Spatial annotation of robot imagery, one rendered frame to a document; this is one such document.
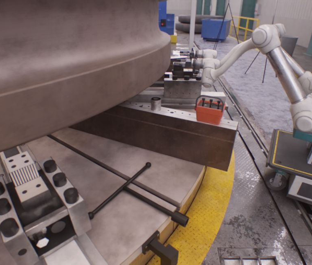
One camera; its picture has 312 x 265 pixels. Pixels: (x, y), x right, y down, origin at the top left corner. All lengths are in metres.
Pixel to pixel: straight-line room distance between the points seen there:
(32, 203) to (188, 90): 2.06
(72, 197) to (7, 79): 0.62
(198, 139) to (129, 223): 0.79
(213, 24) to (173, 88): 8.71
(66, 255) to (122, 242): 0.32
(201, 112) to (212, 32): 9.70
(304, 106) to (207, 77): 0.75
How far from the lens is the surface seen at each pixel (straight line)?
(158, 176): 1.68
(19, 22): 1.24
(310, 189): 2.11
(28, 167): 1.10
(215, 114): 1.57
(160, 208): 1.43
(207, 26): 11.20
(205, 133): 1.65
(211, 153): 1.73
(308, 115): 1.58
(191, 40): 6.94
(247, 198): 2.09
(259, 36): 1.57
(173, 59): 3.73
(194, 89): 2.63
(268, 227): 1.94
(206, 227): 1.79
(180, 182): 1.64
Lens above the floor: 1.43
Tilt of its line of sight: 31 degrees down
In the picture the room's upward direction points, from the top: straight up
